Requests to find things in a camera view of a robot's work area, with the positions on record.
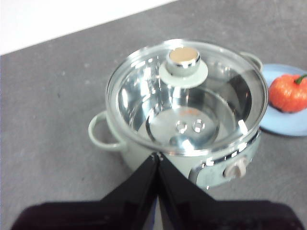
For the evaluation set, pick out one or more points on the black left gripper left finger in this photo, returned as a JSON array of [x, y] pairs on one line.
[[108, 213]]

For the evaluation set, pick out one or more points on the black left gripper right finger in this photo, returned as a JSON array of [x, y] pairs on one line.
[[216, 215]]

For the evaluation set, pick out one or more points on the blue round plate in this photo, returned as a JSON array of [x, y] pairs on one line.
[[283, 122]]

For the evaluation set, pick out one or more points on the orange pumpkin with green stem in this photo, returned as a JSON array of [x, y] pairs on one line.
[[287, 93]]

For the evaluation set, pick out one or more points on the glass lid with green knob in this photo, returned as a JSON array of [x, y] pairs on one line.
[[184, 69]]

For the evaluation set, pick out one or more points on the pale green electric steamer pot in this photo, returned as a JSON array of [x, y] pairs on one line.
[[172, 165]]

